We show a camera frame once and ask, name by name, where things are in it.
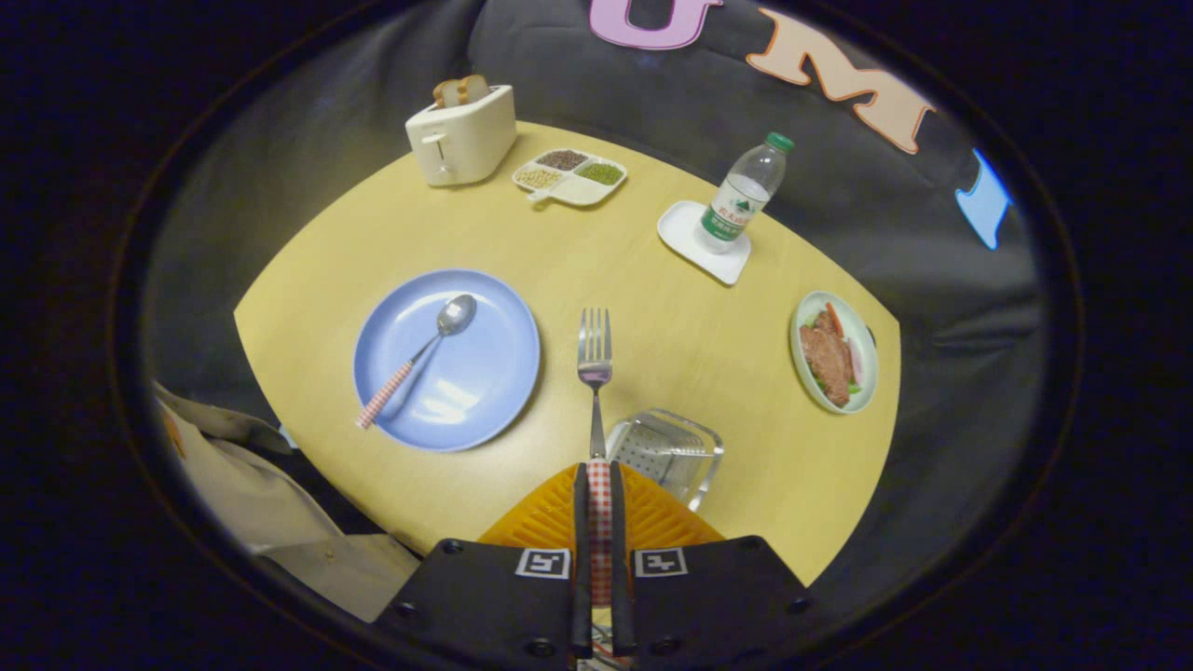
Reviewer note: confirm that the brown meat slices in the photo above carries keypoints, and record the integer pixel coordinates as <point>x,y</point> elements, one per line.
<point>825,359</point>

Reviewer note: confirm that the pale green plate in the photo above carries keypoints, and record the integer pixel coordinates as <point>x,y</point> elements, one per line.
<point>865,349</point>

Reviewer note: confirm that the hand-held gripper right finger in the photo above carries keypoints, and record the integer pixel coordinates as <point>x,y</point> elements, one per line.
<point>623,559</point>

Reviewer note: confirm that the blue round plate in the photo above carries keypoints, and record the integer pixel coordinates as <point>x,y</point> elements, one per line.
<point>475,373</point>

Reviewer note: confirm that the clear water bottle green cap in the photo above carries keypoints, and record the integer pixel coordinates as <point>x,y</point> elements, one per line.
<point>736,205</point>

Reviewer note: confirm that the white toaster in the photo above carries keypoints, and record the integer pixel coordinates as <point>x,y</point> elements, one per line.
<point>466,140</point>

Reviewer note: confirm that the white divided dish with beans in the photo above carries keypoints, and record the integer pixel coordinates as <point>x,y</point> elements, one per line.
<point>580,190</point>

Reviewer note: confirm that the toast bread slice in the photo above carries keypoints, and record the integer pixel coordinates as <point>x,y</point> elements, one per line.
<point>445,92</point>
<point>473,89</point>

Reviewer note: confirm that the white square coaster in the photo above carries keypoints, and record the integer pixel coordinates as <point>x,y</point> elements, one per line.
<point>678,228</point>

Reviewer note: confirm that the person's beige clothing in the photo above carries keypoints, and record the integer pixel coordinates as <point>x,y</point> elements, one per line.
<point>252,494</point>

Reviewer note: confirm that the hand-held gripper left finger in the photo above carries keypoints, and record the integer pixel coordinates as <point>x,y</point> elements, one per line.
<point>582,559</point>

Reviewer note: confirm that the clear glass container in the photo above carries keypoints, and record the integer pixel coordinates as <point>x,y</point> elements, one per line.
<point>666,447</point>

